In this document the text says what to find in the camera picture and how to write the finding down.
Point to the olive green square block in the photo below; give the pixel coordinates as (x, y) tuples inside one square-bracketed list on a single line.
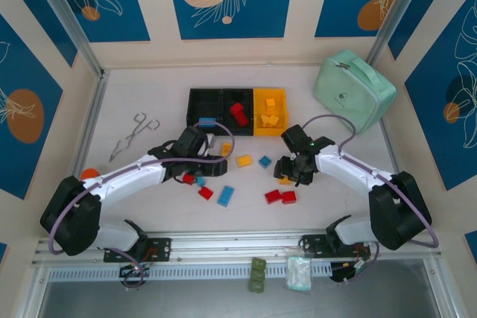
[(256, 286), (259, 263), (257, 275)]

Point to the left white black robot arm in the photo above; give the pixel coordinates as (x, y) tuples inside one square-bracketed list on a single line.
[(123, 178)]

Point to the clear plastic bag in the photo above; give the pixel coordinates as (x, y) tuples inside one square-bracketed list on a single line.
[(298, 271)]

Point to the orange lid bottle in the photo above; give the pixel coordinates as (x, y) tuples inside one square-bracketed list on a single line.
[(89, 174)]

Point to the red lego brick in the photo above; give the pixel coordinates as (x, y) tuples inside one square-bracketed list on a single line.
[(242, 120), (273, 196), (205, 193), (288, 197), (188, 178), (236, 108)]

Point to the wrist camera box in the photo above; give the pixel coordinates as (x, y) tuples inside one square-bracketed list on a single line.
[(294, 137), (192, 141)]

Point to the base electronics wiring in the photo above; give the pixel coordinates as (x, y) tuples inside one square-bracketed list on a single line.
[(352, 266), (134, 267)]

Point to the mint green zip bag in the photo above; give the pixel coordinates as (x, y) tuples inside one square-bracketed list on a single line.
[(346, 87)]

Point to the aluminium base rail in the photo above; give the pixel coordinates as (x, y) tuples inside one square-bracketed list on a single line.
[(242, 243)]

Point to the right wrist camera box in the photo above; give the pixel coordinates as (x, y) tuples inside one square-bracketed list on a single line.
[(294, 137)]

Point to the aluminium frame post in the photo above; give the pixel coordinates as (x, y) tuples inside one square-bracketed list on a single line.
[(391, 16), (68, 16)]

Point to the aluminium side rail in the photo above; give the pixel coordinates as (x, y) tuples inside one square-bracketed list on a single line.
[(91, 120), (389, 146)]

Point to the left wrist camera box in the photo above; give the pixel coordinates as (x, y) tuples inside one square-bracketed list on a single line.
[(192, 141)]

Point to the metal scissor tongs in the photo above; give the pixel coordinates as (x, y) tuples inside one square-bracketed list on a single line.
[(128, 139)]

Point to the yellow plastic bin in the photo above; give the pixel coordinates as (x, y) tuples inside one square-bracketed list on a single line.
[(259, 130)]

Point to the small blue lego brick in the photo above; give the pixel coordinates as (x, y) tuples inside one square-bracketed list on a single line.
[(201, 182)]

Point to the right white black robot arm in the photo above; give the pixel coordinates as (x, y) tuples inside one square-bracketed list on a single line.
[(350, 173)]

